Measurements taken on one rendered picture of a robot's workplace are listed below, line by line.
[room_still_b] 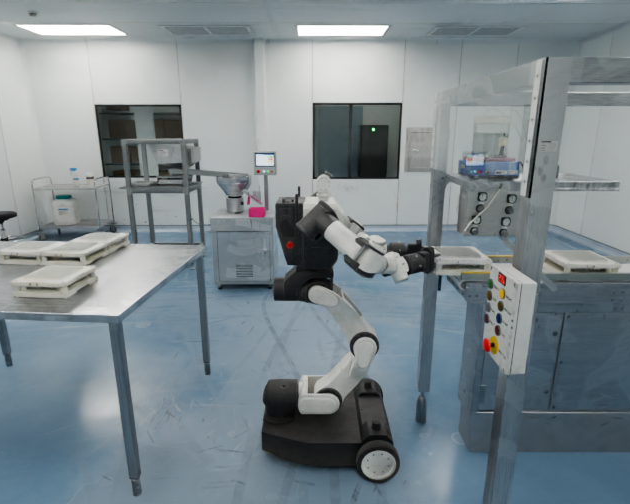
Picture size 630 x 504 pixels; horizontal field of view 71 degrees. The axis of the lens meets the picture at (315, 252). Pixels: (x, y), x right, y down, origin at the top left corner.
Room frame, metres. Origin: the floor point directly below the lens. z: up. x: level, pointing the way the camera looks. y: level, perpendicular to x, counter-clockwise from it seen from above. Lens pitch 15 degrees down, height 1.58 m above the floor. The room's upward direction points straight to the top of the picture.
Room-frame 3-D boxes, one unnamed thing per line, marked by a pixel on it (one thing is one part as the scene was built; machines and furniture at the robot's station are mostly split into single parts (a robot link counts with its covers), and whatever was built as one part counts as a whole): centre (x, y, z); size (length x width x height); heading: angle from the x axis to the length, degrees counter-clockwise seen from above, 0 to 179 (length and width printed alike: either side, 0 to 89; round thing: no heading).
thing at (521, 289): (1.12, -0.54, 1.08); 0.17 x 0.06 x 0.26; 0
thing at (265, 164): (4.68, 0.52, 1.07); 0.23 x 0.10 x 0.62; 91
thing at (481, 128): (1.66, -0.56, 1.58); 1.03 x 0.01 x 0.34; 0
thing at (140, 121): (7.07, 2.72, 1.43); 1.32 x 0.01 x 1.11; 91
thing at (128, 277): (2.19, 1.47, 0.87); 1.50 x 1.10 x 0.04; 86
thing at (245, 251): (4.53, 0.73, 0.38); 0.63 x 0.57 x 0.76; 91
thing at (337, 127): (7.10, -0.65, 1.43); 1.38 x 0.01 x 1.16; 91
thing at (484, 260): (1.97, -0.66, 1.02); 0.25 x 0.24 x 0.02; 179
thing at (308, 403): (1.98, -0.02, 0.28); 0.21 x 0.20 x 0.13; 90
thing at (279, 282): (1.97, 0.05, 0.88); 0.28 x 0.13 x 0.18; 90
